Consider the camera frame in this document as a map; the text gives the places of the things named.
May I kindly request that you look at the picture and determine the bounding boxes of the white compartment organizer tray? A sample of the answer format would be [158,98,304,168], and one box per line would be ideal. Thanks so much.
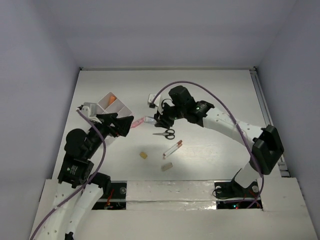
[83,91,135,146]

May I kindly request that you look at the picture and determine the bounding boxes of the small spray bottle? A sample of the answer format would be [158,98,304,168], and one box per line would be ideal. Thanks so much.
[144,116,157,125]

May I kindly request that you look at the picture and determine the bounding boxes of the black handled scissors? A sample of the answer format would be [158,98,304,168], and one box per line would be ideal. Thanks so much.
[153,129,175,140]

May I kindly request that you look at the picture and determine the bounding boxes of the grey eraser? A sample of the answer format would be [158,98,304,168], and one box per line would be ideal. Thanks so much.
[161,162,173,172]

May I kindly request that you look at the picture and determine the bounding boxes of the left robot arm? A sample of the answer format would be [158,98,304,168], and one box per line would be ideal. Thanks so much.
[30,109,134,240]

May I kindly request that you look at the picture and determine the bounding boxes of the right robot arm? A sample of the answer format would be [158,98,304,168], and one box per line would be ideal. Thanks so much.
[147,85,284,199]

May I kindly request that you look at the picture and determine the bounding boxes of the orange cap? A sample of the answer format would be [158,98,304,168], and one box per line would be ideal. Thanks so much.
[109,96,116,105]

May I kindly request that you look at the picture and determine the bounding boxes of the white marker brown cap lower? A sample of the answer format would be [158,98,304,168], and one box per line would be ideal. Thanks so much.
[162,143,183,160]

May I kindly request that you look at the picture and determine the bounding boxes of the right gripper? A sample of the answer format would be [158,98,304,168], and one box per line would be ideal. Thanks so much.
[153,102,186,130]

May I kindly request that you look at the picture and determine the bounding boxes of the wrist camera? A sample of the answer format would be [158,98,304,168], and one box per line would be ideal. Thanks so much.
[147,93,161,109]
[77,102,98,119]

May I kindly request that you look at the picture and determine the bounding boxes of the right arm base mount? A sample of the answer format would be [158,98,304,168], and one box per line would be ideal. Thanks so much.
[212,181,263,210]

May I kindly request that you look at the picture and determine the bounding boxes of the white marker brown cap upper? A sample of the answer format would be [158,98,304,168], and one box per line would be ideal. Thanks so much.
[163,140,183,156]

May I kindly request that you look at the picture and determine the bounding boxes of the yellow eraser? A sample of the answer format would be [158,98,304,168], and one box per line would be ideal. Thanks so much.
[139,152,148,159]

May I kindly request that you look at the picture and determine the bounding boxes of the pink highlighter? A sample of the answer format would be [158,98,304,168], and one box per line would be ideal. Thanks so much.
[130,117,145,129]

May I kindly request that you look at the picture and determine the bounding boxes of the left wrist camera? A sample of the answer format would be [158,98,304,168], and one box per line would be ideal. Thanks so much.
[77,102,98,119]

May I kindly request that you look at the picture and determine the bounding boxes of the aluminium rail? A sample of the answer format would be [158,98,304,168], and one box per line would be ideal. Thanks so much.
[249,67,291,178]

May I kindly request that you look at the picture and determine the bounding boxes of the white marker brown cap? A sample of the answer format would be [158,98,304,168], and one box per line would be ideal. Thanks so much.
[163,140,183,156]
[162,143,183,160]

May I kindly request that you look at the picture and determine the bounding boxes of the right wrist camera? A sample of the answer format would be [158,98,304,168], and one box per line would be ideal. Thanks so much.
[147,93,161,109]

